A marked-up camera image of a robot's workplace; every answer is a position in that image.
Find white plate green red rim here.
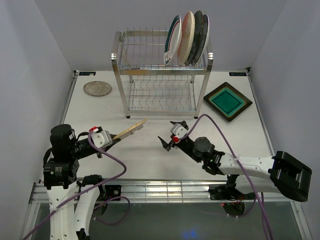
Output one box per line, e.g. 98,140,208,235
163,15,182,65

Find steel two-tier dish rack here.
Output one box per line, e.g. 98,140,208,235
111,28,214,119

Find aluminium front frame rail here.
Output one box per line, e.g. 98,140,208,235
28,179,293,204

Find speckled grey round plate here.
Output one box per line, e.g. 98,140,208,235
83,81,112,97

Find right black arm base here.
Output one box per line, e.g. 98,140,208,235
208,184,243,201

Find green black square plate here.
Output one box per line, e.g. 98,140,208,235
203,82,253,122

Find right blue table label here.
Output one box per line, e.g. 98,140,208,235
229,72,247,77

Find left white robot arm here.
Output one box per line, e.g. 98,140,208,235
43,124,106,240

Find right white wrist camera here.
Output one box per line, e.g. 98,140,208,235
170,123,188,143

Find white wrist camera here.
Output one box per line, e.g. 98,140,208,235
170,123,188,143
89,126,113,148

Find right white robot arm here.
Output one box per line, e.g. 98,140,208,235
161,121,312,202

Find yellow woven square plate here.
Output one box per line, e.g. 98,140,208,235
112,119,147,140

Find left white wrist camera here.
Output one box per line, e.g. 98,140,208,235
89,126,113,148

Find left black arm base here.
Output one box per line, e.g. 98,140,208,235
98,185,122,201

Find dark blue round plate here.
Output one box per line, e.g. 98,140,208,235
186,10,203,65

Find white plate teal lettered rim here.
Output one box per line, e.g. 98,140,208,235
198,14,210,61

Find pink cream floral plate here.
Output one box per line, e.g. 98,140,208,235
177,10,195,65

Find left blue table label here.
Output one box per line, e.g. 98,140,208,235
78,71,96,76

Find blue table label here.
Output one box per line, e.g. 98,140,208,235
78,71,96,76
229,72,247,77

